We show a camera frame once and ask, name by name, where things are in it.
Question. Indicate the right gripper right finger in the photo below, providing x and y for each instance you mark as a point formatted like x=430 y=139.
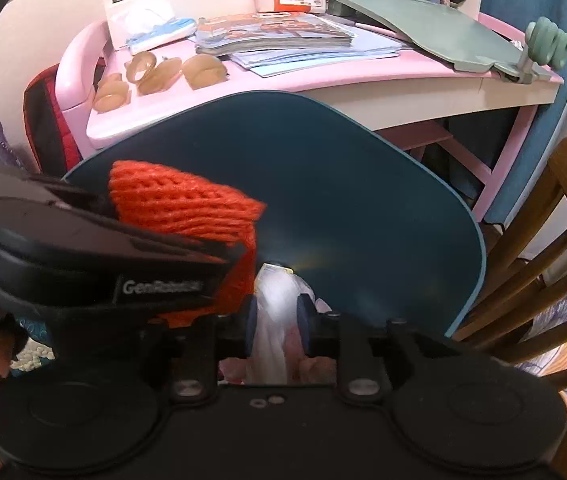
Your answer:
x=359 y=374

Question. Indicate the green reading stand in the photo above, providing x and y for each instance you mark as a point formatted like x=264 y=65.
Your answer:
x=467 y=44

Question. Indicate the pink desk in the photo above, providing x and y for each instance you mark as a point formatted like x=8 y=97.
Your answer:
x=400 y=97

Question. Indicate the stack of magazines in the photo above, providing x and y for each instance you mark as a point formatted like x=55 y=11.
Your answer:
x=274 y=44

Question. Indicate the teal trash bin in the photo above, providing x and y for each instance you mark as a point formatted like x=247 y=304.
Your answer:
x=372 y=231

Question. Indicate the white tissue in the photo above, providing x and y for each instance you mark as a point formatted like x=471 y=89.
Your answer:
x=277 y=289

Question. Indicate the pink plastic bag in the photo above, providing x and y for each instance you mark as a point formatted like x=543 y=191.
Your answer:
x=302 y=370

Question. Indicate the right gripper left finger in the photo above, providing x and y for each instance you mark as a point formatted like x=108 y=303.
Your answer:
x=199 y=348

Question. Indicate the red black backpack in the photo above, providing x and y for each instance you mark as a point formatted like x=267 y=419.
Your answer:
x=49 y=136

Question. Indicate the black wooden chair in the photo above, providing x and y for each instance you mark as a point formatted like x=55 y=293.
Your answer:
x=514 y=293

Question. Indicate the orange foam net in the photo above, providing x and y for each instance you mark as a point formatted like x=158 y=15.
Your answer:
x=165 y=200

